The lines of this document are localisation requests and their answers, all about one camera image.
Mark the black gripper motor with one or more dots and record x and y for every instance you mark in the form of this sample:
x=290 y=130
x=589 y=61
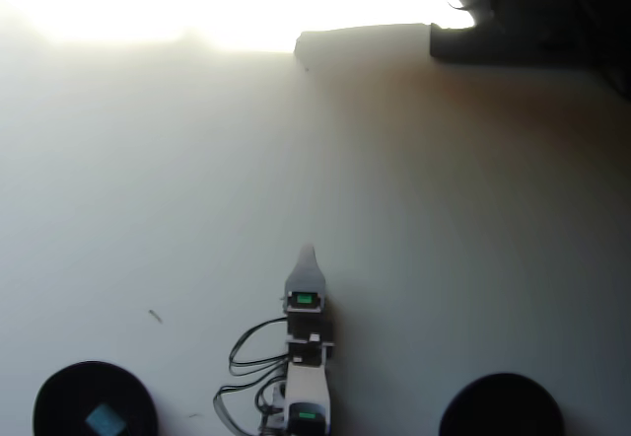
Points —
x=306 y=315

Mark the small blue-green cube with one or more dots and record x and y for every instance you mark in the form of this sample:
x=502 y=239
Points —
x=104 y=421

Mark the black round bowl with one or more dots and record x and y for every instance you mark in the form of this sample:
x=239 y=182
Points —
x=64 y=396
x=500 y=406

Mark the grey flat box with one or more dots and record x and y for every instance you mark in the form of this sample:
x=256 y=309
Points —
x=360 y=41

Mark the dark block furniture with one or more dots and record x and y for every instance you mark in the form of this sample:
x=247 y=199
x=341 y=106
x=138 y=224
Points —
x=542 y=26

